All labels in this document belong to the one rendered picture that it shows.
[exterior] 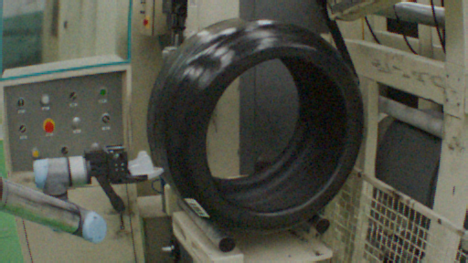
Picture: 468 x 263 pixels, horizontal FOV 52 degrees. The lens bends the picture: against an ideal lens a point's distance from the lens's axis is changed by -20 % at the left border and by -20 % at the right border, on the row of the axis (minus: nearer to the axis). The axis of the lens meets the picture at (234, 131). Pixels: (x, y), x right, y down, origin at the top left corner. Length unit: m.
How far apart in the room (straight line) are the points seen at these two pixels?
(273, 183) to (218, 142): 0.20
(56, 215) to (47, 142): 0.85
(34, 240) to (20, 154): 0.35
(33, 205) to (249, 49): 0.63
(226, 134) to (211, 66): 0.48
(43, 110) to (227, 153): 0.70
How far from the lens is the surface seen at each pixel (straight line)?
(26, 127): 2.03
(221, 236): 1.47
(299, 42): 1.39
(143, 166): 1.41
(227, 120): 1.76
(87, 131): 2.05
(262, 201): 1.71
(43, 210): 1.20
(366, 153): 1.98
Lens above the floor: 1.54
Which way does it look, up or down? 15 degrees down
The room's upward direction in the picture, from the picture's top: straight up
